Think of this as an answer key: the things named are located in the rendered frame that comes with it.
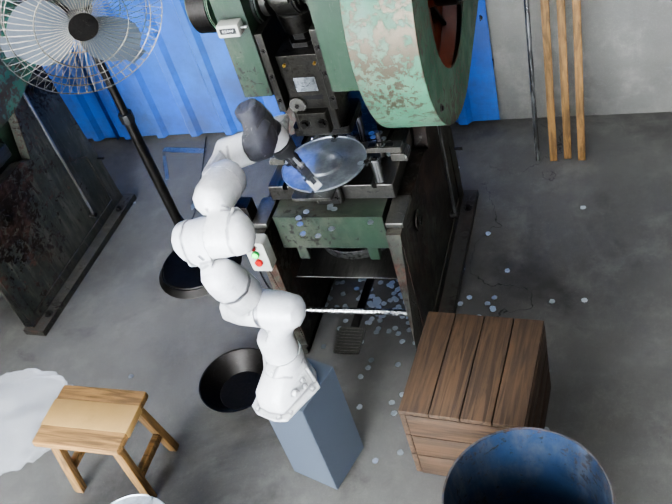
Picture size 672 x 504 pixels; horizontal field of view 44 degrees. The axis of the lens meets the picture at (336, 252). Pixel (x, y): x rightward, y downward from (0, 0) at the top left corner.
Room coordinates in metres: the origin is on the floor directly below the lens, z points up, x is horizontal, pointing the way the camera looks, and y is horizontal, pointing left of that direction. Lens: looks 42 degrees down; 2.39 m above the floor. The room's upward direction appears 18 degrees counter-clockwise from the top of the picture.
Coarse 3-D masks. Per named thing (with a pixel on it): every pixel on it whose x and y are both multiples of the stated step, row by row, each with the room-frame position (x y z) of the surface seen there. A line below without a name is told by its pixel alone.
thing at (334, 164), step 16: (304, 144) 2.37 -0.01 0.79; (320, 144) 2.35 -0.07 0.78; (336, 144) 2.32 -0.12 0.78; (352, 144) 2.29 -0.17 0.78; (304, 160) 2.29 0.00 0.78; (320, 160) 2.25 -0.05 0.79; (336, 160) 2.22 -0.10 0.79; (352, 160) 2.20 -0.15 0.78; (288, 176) 2.23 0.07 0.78; (320, 176) 2.18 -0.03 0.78; (336, 176) 2.15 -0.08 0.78; (352, 176) 2.12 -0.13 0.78
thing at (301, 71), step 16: (288, 48) 2.33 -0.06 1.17; (304, 48) 2.30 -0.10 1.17; (288, 64) 2.29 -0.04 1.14; (304, 64) 2.27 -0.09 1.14; (288, 80) 2.30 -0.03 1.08; (304, 80) 2.27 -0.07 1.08; (320, 80) 2.25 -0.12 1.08; (288, 96) 2.31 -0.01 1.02; (304, 96) 2.28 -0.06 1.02; (320, 96) 2.26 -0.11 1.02; (304, 112) 2.27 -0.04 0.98; (320, 112) 2.24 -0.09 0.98; (336, 112) 2.24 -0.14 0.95; (304, 128) 2.25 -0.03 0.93; (320, 128) 2.24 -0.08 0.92; (336, 128) 2.25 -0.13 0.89
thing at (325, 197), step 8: (296, 192) 2.14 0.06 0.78; (304, 192) 2.12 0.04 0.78; (312, 192) 2.11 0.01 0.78; (320, 192) 2.10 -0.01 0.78; (328, 192) 2.09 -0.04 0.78; (336, 192) 2.17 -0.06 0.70; (296, 200) 2.11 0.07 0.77; (304, 200) 2.09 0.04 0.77; (312, 200) 2.08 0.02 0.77; (320, 200) 2.07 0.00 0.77; (328, 200) 2.06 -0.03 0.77; (336, 200) 2.17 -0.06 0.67; (344, 200) 2.18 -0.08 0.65
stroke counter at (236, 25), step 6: (240, 18) 2.28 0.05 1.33; (222, 24) 2.28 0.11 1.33; (228, 24) 2.27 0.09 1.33; (234, 24) 2.26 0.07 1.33; (240, 24) 2.27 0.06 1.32; (222, 30) 2.27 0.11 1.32; (228, 30) 2.27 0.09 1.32; (234, 30) 2.26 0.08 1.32; (240, 30) 2.26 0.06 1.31; (222, 36) 2.28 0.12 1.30; (228, 36) 2.27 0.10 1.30; (234, 36) 2.26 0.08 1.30
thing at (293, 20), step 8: (272, 0) 2.27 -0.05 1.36; (280, 0) 2.26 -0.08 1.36; (288, 0) 2.25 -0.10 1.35; (272, 8) 2.30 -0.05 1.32; (280, 8) 2.28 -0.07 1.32; (288, 8) 2.27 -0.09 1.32; (296, 8) 2.28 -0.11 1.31; (304, 8) 2.31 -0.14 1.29; (280, 16) 2.32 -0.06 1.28; (288, 16) 2.30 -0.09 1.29; (296, 16) 2.29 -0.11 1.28; (304, 16) 2.29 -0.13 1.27; (288, 24) 2.30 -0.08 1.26; (296, 24) 2.30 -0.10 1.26; (304, 24) 2.30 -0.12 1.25; (288, 32) 2.32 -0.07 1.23; (296, 32) 2.30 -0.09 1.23; (304, 32) 2.30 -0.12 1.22
